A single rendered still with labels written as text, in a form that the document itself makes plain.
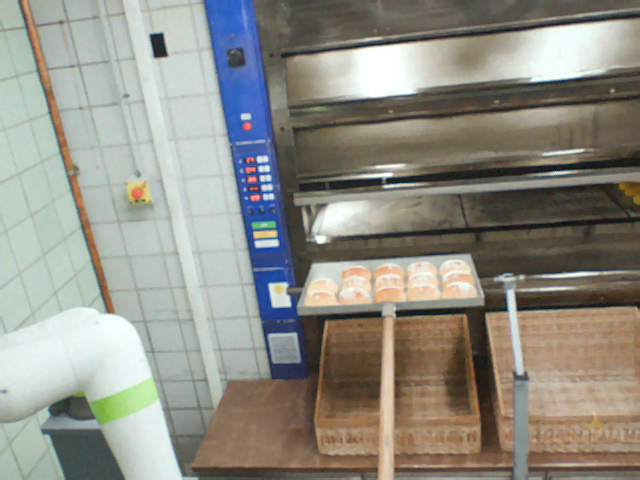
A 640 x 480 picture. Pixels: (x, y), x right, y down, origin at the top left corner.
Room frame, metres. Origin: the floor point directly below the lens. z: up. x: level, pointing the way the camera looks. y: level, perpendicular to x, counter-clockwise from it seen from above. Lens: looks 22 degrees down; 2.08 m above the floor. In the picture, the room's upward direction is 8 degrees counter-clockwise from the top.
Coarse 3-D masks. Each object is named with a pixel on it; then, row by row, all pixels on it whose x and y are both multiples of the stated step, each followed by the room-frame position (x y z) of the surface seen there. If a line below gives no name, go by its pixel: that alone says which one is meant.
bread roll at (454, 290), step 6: (456, 282) 1.62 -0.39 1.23; (462, 282) 1.62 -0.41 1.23; (444, 288) 1.63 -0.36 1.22; (450, 288) 1.61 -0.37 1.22; (456, 288) 1.60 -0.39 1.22; (462, 288) 1.60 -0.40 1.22; (468, 288) 1.60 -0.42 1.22; (444, 294) 1.61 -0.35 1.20; (450, 294) 1.60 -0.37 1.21; (456, 294) 1.59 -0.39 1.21; (462, 294) 1.59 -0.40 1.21; (468, 294) 1.59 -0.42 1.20; (474, 294) 1.60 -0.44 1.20
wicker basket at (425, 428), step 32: (352, 320) 2.15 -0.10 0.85; (416, 320) 2.10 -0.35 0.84; (416, 352) 2.07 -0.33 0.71; (448, 352) 2.05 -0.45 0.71; (320, 384) 1.86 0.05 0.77; (352, 384) 2.09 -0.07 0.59; (416, 384) 2.03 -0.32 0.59; (448, 384) 2.01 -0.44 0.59; (320, 416) 1.79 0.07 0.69; (352, 416) 1.89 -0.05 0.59; (416, 416) 1.84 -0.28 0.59; (448, 416) 1.82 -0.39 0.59; (480, 416) 1.63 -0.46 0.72; (320, 448) 1.71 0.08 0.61; (352, 448) 1.70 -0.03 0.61; (416, 448) 1.66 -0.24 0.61; (448, 448) 1.64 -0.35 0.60
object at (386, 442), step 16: (384, 320) 1.51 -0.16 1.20; (384, 336) 1.42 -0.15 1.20; (384, 352) 1.35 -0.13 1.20; (384, 368) 1.27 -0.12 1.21; (384, 384) 1.21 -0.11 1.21; (384, 400) 1.15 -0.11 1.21; (384, 416) 1.09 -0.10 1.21; (384, 432) 1.04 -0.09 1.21; (384, 448) 0.99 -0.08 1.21; (384, 464) 0.95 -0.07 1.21
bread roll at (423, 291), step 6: (414, 288) 1.63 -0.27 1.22; (420, 288) 1.63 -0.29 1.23; (426, 288) 1.62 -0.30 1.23; (432, 288) 1.62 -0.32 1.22; (408, 294) 1.64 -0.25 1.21; (414, 294) 1.62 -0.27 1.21; (420, 294) 1.61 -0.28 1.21; (426, 294) 1.61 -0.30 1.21; (432, 294) 1.61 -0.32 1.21; (438, 294) 1.62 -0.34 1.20; (408, 300) 1.63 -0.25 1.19; (414, 300) 1.62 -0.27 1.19
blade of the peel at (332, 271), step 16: (448, 256) 1.92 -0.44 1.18; (464, 256) 1.91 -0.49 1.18; (320, 272) 1.93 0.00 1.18; (336, 272) 1.92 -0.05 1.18; (304, 288) 1.80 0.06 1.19; (480, 288) 1.63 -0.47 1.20; (304, 304) 1.72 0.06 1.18; (336, 304) 1.69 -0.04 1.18; (352, 304) 1.63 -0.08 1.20; (368, 304) 1.62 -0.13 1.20; (400, 304) 1.61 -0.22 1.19; (416, 304) 1.60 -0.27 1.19; (432, 304) 1.59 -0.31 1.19; (448, 304) 1.58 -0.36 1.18; (464, 304) 1.58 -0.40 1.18; (480, 304) 1.57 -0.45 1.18
